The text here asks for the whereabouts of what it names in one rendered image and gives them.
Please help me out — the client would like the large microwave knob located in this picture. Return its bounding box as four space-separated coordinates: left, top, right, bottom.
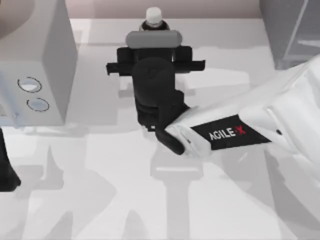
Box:
17 76 43 94

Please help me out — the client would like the small microwave knob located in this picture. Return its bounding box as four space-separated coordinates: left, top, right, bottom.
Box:
26 97 50 113

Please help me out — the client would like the pale grey rounded box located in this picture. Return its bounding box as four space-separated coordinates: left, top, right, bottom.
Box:
125 29 184 49

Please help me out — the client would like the clear bottle with white cap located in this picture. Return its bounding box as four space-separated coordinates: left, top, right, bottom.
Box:
138 6 169 32

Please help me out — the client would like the pale microwave oven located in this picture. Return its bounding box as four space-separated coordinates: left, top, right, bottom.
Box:
0 0 79 127

